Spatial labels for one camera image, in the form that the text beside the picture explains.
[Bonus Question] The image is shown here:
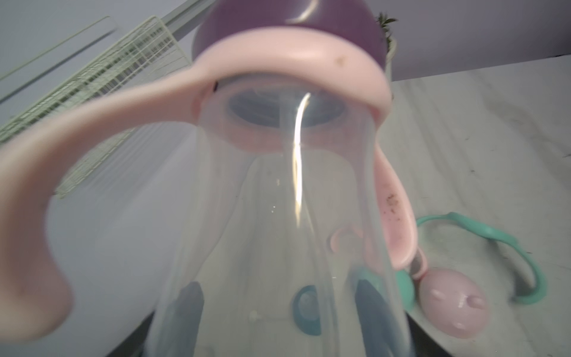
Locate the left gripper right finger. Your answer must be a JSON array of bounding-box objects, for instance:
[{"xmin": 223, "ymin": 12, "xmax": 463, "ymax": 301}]
[{"xmin": 354, "ymin": 279, "xmax": 451, "ymax": 357}]

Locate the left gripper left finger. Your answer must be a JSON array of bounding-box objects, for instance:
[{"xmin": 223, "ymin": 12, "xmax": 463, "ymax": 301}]
[{"xmin": 109, "ymin": 281, "xmax": 205, "ymax": 356}]

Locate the clear baby bottle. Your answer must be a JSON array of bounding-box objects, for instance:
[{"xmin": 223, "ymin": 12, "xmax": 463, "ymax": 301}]
[{"xmin": 150, "ymin": 74, "xmax": 409, "ymax": 356}]

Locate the pink bottle handle ring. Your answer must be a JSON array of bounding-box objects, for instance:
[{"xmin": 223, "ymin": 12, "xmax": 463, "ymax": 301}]
[{"xmin": 0, "ymin": 25, "xmax": 420, "ymax": 345}]

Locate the purple nipple collar with straw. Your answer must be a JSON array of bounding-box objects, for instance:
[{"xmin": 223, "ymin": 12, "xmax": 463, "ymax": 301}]
[{"xmin": 192, "ymin": 0, "xmax": 388, "ymax": 68}]

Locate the mint green bottle cap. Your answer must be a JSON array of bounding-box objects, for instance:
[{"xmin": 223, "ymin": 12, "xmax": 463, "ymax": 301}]
[{"xmin": 356, "ymin": 266, "xmax": 416, "ymax": 313}]

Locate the pink bottle cap right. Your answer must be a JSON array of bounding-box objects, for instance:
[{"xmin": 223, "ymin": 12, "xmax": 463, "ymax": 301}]
[{"xmin": 419, "ymin": 269, "xmax": 489, "ymax": 339}]

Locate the teal nipple collar with straw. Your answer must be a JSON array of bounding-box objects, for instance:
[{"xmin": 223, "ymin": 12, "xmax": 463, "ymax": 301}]
[{"xmin": 291, "ymin": 285, "xmax": 322, "ymax": 336}]

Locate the potted green plant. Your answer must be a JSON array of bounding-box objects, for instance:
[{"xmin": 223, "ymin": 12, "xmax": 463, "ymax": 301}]
[{"xmin": 377, "ymin": 12, "xmax": 398, "ymax": 82}]

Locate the mint green handle ring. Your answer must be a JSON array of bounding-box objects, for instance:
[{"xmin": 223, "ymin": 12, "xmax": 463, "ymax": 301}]
[{"xmin": 415, "ymin": 211, "xmax": 549, "ymax": 306}]

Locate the white wire wall basket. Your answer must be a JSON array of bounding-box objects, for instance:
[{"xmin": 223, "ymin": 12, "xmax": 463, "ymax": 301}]
[{"xmin": 1, "ymin": 16, "xmax": 192, "ymax": 199}]

